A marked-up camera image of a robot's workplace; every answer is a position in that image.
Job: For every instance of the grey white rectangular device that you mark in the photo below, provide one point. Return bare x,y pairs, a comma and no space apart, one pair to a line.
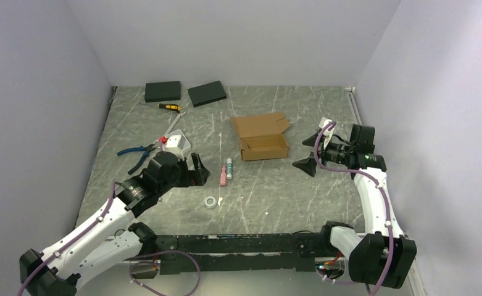
183,142

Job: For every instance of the green white glue stick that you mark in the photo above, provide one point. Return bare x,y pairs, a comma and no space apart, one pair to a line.
229,168

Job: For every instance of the silver combination wrench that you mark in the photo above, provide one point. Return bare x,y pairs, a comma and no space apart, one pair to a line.
160,141

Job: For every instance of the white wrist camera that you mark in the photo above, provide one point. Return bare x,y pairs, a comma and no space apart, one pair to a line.
328,133
171,146

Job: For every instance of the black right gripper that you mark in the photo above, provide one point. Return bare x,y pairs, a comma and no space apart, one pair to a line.
307,164

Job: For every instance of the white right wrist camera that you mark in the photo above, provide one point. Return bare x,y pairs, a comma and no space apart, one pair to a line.
328,133

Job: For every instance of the pink marker pen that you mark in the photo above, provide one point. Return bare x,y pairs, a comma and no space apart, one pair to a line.
223,176

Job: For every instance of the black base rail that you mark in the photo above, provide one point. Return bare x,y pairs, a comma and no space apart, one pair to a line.
301,251

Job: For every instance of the brown cardboard box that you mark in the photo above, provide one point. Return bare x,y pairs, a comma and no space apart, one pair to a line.
261,137

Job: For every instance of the black foam block right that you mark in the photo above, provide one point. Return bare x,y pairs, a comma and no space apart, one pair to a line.
207,93

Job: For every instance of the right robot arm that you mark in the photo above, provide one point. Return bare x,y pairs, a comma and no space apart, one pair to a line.
383,256

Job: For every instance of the yellow black screwdriver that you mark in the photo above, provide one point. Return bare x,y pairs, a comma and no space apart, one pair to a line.
172,107

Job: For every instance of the clear tape roll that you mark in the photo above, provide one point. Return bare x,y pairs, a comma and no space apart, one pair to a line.
210,202

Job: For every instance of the black foam block left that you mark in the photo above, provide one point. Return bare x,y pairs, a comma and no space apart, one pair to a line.
162,91

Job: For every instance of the black foam block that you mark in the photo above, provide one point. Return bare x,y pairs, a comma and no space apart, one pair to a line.
207,93
162,91

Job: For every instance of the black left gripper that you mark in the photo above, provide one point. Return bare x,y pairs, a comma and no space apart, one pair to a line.
195,177

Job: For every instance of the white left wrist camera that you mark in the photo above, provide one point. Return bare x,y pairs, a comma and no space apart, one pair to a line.
171,146

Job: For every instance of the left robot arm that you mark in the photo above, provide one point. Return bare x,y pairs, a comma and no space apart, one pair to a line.
111,234

